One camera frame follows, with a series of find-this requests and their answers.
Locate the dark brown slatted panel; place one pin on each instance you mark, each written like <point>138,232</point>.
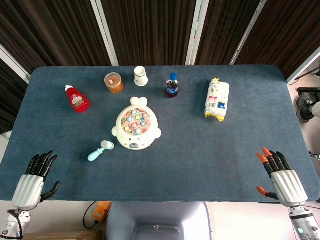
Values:
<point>222,32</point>
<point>285,32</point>
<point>10,100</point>
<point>150,32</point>
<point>50,32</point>

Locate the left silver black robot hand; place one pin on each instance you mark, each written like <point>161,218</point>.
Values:
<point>27,188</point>

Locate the cola bottle blue cap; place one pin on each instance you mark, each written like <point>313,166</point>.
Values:
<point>172,88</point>

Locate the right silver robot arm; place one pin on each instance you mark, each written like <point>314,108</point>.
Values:
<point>303,223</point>

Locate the orange device under table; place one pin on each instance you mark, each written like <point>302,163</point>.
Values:
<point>102,211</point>

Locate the grey robot torso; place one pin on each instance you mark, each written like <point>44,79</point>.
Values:
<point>158,217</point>

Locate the blue table cloth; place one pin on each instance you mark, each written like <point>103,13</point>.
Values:
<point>187,162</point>

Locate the white paper cup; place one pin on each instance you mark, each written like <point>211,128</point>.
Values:
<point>140,77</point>

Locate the black box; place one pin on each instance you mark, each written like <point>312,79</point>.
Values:
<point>310,91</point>

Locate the white partition post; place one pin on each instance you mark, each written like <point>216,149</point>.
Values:
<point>196,32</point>
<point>303,66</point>
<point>247,32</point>
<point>12,62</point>
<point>105,32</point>

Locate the white seal whack-a-mole toy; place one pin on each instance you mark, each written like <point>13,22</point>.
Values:
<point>136,132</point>

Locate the white yellow snack package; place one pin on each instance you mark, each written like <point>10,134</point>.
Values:
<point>217,100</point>

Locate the red ketchup bottle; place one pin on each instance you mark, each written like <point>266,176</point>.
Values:
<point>78,101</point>

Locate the grey black shoe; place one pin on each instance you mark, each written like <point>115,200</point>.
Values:
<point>303,107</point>

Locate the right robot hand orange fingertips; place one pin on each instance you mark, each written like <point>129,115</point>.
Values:
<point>288,186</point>

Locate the person's leg light trousers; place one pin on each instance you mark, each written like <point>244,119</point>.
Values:
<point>316,110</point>

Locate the clear jar orange contents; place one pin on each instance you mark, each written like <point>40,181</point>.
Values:
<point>114,83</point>

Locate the light blue toy hammer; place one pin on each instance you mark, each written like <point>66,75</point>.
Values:
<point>96,153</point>

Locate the cardboard box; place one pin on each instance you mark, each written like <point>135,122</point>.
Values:
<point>62,235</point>

